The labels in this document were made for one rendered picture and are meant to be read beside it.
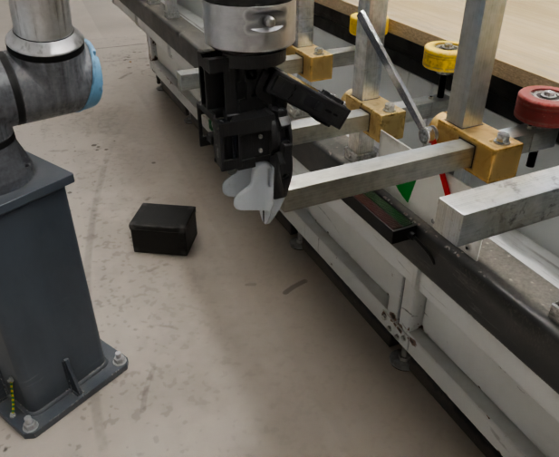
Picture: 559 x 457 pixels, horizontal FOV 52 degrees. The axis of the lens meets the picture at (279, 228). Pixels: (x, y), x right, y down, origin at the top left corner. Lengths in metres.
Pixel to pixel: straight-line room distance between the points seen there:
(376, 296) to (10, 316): 0.92
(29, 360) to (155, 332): 0.41
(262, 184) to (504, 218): 0.27
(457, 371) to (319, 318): 0.50
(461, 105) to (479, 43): 0.09
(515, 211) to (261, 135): 0.26
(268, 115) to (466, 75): 0.32
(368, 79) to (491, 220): 0.59
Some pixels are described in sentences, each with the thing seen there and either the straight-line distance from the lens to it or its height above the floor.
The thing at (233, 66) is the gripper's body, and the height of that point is 1.02.
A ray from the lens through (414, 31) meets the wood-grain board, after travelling 1.23.
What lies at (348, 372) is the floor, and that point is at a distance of 1.63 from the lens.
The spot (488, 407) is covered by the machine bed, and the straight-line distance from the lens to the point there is 1.40.
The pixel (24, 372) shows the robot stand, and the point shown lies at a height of 0.16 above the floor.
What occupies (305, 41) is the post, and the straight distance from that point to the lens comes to 1.24.
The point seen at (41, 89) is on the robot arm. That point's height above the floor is 0.79.
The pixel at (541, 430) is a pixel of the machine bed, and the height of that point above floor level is 0.22.
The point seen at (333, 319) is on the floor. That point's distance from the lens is 1.78.
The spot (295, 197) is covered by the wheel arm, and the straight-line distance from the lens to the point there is 0.68.
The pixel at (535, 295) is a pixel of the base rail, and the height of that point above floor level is 0.70.
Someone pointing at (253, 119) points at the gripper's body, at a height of 0.96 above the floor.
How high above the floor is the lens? 1.19
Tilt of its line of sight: 33 degrees down
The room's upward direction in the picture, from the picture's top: straight up
